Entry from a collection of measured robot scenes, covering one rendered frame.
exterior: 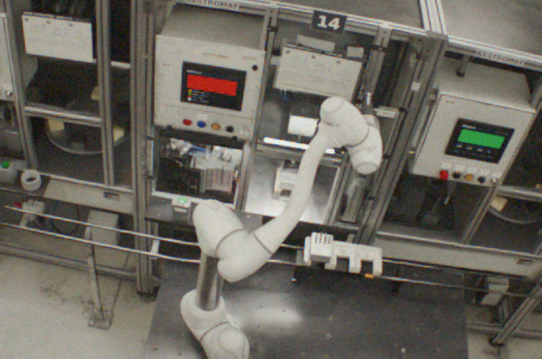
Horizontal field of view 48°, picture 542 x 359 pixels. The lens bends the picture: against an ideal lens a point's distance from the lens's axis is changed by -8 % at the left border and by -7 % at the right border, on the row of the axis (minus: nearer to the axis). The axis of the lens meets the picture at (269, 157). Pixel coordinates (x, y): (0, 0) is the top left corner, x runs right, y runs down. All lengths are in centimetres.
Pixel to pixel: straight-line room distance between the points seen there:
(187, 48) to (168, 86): 21
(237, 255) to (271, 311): 90
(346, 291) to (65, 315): 162
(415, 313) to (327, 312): 44
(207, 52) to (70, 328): 192
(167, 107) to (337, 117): 90
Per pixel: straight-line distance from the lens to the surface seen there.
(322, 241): 302
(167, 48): 252
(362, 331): 309
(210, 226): 225
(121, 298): 385
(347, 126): 206
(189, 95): 261
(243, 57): 248
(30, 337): 378
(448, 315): 328
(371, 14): 248
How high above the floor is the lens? 326
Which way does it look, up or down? 45 degrees down
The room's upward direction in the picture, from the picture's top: 11 degrees clockwise
